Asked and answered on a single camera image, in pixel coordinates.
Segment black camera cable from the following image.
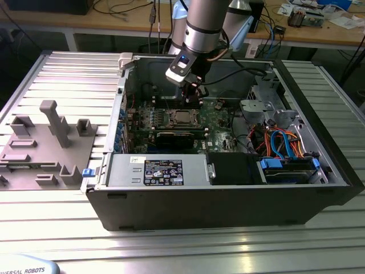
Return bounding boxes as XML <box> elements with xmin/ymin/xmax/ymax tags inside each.
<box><xmin>199</xmin><ymin>67</ymin><xmax>268</xmax><ymax>86</ymax></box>

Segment grey parts rack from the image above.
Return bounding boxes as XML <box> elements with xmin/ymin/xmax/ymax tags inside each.
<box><xmin>0</xmin><ymin>99</ymin><xmax>100</xmax><ymax>191</ymax></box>

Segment red orange wire bundle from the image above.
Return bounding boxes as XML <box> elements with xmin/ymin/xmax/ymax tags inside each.
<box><xmin>248</xmin><ymin>125</ymin><xmax>271</xmax><ymax>155</ymax></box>

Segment black plastic shroud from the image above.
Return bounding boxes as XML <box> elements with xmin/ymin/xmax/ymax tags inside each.
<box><xmin>205</xmin><ymin>152</ymin><xmax>261</xmax><ymax>186</ymax></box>

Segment copper coil transformer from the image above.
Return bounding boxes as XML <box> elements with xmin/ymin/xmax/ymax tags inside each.
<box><xmin>287</xmin><ymin>7</ymin><xmax>308</xmax><ymax>29</ymax></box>

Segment pale grey case latch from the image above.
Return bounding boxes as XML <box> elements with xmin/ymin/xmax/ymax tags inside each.
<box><xmin>117</xmin><ymin>52</ymin><xmax>135</xmax><ymax>70</ymax></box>

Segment grey power supply unit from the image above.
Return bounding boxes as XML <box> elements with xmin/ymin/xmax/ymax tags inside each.
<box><xmin>103</xmin><ymin>153</ymin><xmax>212</xmax><ymax>188</ymax></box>

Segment RAM slot with white clips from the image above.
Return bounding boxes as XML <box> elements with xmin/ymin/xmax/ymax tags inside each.
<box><xmin>152</xmin><ymin>96</ymin><xmax>203</xmax><ymax>101</ymax></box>
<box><xmin>153</xmin><ymin>100</ymin><xmax>206</xmax><ymax>106</ymax></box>

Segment CPU socket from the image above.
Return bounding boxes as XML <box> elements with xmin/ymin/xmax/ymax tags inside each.
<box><xmin>167</xmin><ymin>108</ymin><xmax>202</xmax><ymax>128</ymax></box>

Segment wooden desk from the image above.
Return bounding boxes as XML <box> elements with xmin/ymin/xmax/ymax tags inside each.
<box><xmin>0</xmin><ymin>0</ymin><xmax>365</xmax><ymax>47</ymax></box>

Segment blue flat box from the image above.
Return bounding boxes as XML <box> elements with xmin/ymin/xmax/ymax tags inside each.
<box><xmin>317</xmin><ymin>0</ymin><xmax>352</xmax><ymax>9</ymax></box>

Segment orange yellow wire bundle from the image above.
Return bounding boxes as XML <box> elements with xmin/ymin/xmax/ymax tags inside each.
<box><xmin>283</xmin><ymin>130</ymin><xmax>308</xmax><ymax>158</ymax></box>

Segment white papers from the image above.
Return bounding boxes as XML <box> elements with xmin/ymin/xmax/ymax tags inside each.
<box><xmin>327</xmin><ymin>14</ymin><xmax>365</xmax><ymax>30</ymax></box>

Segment graphics card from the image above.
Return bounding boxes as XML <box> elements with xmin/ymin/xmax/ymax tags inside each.
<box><xmin>133</xmin><ymin>126</ymin><xmax>208</xmax><ymax>150</ymax></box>

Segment green motherboard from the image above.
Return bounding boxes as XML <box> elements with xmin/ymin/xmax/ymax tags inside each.
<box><xmin>127</xmin><ymin>96</ymin><xmax>245</xmax><ymax>155</ymax></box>

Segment metal drive cage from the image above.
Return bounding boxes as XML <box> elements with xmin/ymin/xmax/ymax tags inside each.
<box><xmin>238</xmin><ymin>70</ymin><xmax>303</xmax><ymax>126</ymax></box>

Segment CPU with silver top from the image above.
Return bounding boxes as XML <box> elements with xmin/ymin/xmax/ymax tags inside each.
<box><xmin>175</xmin><ymin>110</ymin><xmax>194</xmax><ymax>124</ymax></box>

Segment large black box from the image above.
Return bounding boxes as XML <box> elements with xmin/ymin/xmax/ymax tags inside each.
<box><xmin>5</xmin><ymin>0</ymin><xmax>95</xmax><ymax>16</ymax></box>

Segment blue wire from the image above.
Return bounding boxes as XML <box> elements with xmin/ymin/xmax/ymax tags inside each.
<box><xmin>269</xmin><ymin>130</ymin><xmax>285</xmax><ymax>160</ymax></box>
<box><xmin>278</xmin><ymin>130</ymin><xmax>295</xmax><ymax>160</ymax></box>

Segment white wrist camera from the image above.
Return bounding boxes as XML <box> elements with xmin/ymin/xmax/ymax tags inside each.
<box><xmin>164</xmin><ymin>53</ymin><xmax>198</xmax><ymax>87</ymax></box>

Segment black PC case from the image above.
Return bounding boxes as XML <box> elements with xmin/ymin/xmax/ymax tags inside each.
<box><xmin>80</xmin><ymin>52</ymin><xmax>365</xmax><ymax>232</ymax></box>

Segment grey electronic device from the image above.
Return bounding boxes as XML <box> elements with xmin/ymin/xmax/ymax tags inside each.
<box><xmin>305</xmin><ymin>10</ymin><xmax>326</xmax><ymax>29</ymax></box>

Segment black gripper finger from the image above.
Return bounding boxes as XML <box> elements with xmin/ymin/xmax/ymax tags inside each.
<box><xmin>192</xmin><ymin>84</ymin><xmax>209</xmax><ymax>104</ymax></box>
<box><xmin>181</xmin><ymin>84</ymin><xmax>193</xmax><ymax>104</ymax></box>

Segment hard disk in blue carrier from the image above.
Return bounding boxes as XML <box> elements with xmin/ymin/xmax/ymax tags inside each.
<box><xmin>255</xmin><ymin>157</ymin><xmax>321</xmax><ymax>186</ymax></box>

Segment white power adapter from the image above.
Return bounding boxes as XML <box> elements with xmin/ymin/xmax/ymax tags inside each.
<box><xmin>245</xmin><ymin>42</ymin><xmax>260</xmax><ymax>59</ymax></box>

